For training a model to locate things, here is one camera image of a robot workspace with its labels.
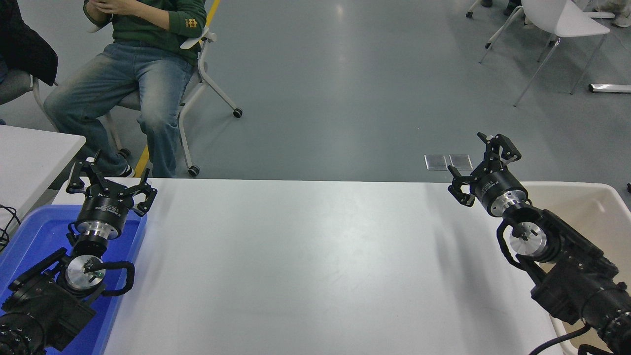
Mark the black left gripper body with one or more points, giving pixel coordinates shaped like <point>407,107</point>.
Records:
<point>101,209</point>

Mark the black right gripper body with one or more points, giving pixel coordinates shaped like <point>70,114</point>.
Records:
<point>498,190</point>

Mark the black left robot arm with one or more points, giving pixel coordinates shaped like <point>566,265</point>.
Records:
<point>39,305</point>

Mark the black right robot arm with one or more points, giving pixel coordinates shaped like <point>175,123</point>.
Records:
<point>572,276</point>

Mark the person's right hand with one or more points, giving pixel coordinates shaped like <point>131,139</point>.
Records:
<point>102,5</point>

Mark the person's left hand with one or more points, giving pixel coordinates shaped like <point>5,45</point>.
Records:
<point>123,6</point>

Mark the silver floor outlet cover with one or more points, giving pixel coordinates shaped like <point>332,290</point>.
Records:
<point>459,160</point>
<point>436,162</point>

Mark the white side table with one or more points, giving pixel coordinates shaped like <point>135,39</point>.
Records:
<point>29,162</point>

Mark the blue plastic tray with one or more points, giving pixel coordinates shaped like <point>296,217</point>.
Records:
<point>34,236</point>

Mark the large pale plastic bin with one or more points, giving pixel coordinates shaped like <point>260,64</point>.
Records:
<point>591,217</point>

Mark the person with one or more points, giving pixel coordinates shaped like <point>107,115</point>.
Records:
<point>24,44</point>
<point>621,20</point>
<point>148,88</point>
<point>512,9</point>

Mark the white bar on floor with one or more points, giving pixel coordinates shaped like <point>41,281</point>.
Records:
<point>611,88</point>

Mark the chair leg with castor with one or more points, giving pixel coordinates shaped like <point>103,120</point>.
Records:
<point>469,15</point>

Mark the grey chair with castors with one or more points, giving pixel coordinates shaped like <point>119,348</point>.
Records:
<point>201,66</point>

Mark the white chair with metal legs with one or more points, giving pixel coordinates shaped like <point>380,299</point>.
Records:
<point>567,19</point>

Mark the grey chair with white frame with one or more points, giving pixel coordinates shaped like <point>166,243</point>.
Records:
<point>15,86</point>

